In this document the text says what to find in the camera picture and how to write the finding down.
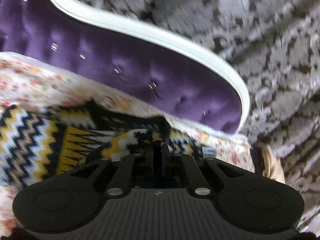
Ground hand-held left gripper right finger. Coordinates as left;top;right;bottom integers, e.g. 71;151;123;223
161;142;251;196

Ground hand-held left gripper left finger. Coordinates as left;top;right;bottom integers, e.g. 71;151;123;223
69;144;162;197

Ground zigzag patterned knit sweater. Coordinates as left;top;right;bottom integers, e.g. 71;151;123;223
0;99;203;191

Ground tan cloth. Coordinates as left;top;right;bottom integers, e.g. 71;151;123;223
259;145;286;183

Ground floral printed blanket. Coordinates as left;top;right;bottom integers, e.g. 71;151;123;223
0;51;256;238

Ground purple tufted headboard white frame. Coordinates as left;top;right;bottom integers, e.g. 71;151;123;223
0;0;251;134

